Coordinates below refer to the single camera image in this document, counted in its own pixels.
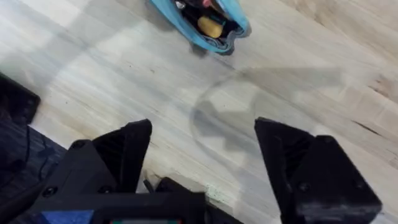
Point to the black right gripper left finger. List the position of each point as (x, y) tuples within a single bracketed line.
[(105, 165)]

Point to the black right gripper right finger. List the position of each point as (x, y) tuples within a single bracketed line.
[(314, 177)]

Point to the blue soft zip bag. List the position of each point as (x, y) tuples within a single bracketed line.
[(206, 26)]

